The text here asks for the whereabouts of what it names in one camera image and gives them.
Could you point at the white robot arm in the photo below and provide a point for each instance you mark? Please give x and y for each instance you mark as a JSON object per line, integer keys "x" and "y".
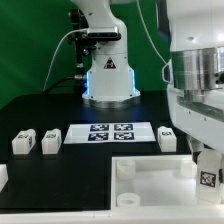
{"x": 195, "y": 87}

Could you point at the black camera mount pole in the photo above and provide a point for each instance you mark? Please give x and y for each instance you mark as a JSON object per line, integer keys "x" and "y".
{"x": 78, "y": 22}

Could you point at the white sheet with tags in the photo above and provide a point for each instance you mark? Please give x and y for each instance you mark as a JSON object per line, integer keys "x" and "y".
{"x": 110, "y": 133}

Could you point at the white square tabletop panel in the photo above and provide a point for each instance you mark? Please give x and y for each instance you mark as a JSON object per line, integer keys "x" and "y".
{"x": 156, "y": 181}

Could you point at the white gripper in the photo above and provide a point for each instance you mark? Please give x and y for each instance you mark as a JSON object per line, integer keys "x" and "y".
{"x": 203, "y": 122}

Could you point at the black camera on mount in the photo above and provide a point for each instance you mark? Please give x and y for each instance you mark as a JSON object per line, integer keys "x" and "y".
{"x": 102, "y": 34}

